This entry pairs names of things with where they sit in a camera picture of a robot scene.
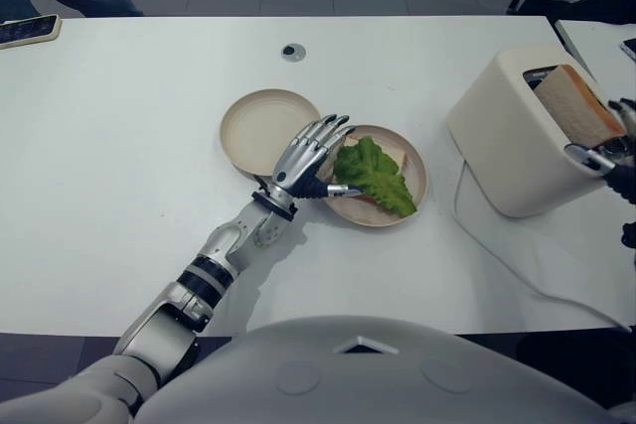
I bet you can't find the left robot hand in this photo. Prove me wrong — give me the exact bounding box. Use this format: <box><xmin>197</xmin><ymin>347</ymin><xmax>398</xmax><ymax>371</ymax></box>
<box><xmin>270</xmin><ymin>114</ymin><xmax>365</xmax><ymax>200</ymax></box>

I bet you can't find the bread slice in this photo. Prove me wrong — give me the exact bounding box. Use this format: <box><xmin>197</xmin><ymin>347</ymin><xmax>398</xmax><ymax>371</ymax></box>
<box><xmin>337</xmin><ymin>134</ymin><xmax>410</xmax><ymax>207</ymax></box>
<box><xmin>533</xmin><ymin>64</ymin><xmax>629</xmax><ymax>148</ymax></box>

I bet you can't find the beige plate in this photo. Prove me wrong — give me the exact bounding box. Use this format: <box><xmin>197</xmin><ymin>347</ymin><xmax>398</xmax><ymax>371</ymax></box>
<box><xmin>316</xmin><ymin>124</ymin><xmax>430</xmax><ymax>231</ymax></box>
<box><xmin>219</xmin><ymin>88</ymin><xmax>322</xmax><ymax>179</ymax></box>

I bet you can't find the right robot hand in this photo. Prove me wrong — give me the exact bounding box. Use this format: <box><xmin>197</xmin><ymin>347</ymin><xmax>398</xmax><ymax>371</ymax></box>
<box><xmin>563</xmin><ymin>97</ymin><xmax>636</xmax><ymax>205</ymax></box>

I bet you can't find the cream toaster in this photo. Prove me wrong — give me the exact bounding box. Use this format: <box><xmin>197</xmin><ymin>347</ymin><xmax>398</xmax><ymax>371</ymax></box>
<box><xmin>444</xmin><ymin>48</ymin><xmax>630</xmax><ymax>219</ymax></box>

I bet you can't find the white cord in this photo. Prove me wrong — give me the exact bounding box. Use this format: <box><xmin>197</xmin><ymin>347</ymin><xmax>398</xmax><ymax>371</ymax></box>
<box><xmin>450</xmin><ymin>160</ymin><xmax>633</xmax><ymax>334</ymax></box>

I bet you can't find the robot body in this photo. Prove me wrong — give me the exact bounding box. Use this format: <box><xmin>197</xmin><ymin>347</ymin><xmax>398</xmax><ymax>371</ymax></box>
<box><xmin>132</xmin><ymin>313</ymin><xmax>636</xmax><ymax>424</ymax></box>

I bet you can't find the green lettuce leaf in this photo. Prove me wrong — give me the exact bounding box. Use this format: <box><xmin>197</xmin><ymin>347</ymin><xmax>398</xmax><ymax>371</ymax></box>
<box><xmin>331</xmin><ymin>136</ymin><xmax>419</xmax><ymax>219</ymax></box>

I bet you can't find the smartphone in cream case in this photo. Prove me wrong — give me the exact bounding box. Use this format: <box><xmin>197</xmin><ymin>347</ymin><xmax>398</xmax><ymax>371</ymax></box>
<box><xmin>0</xmin><ymin>13</ymin><xmax>64</xmax><ymax>52</ymax></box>

